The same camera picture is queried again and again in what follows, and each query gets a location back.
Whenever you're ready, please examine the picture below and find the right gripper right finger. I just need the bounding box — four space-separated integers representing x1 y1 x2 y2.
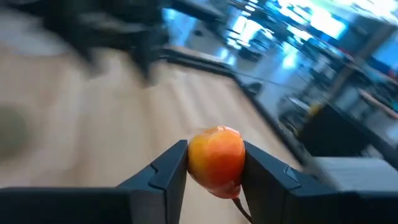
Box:
241 141 398 224

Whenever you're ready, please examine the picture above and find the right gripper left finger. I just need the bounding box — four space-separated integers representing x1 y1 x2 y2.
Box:
0 139 189 224

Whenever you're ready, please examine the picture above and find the small orange fruit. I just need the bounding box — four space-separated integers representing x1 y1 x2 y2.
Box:
187 125 254 224

